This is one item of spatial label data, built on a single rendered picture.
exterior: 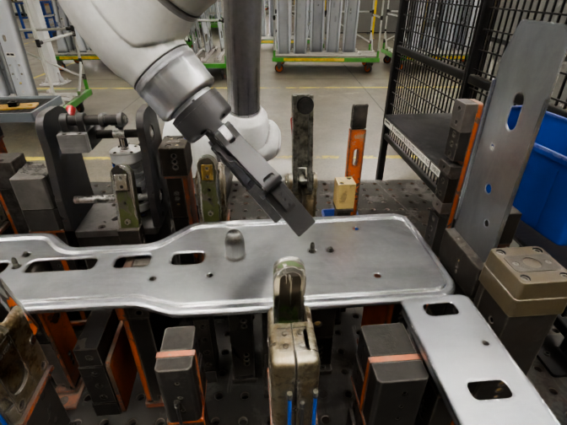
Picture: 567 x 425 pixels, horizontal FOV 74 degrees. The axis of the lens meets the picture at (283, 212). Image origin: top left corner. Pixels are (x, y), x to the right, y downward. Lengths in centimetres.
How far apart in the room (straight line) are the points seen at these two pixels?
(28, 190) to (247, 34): 65
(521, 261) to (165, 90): 51
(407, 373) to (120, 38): 52
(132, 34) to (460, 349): 53
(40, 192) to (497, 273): 77
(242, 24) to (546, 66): 74
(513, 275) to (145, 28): 54
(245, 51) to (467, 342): 89
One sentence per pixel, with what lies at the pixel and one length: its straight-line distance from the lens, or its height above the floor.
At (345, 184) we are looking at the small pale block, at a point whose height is 106.
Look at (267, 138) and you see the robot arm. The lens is 128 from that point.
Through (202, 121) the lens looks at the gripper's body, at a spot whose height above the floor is 123.
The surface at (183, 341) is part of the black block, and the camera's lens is 52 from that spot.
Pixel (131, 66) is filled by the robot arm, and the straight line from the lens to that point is 52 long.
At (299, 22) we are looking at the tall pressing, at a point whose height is 82.
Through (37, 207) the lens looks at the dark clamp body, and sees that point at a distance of 85.
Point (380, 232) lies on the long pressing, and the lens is 70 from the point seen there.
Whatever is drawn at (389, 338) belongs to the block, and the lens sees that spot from 54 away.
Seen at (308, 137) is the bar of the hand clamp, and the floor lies 114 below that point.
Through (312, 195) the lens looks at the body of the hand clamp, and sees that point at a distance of 73.
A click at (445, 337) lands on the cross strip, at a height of 100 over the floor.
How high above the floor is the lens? 138
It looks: 31 degrees down
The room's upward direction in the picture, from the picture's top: straight up
